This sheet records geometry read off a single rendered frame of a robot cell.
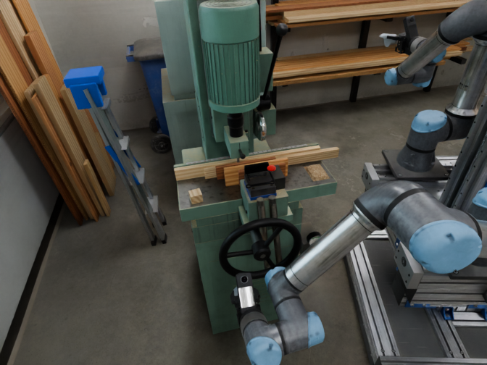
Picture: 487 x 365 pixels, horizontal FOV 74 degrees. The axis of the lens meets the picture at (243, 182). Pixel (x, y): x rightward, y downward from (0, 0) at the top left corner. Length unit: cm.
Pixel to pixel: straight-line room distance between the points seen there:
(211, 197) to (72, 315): 127
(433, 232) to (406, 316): 111
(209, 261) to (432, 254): 90
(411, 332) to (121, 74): 313
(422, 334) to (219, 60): 145
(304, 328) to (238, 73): 73
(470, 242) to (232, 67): 74
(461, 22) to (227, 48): 80
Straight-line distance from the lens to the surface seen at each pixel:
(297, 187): 122
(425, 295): 133
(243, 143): 117
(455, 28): 141
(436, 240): 71
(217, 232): 126
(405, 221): 75
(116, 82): 357
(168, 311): 199
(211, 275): 145
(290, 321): 87
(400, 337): 174
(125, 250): 235
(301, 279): 89
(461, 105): 156
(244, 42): 100
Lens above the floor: 166
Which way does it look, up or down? 38 degrees down
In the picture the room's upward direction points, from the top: 3 degrees counter-clockwise
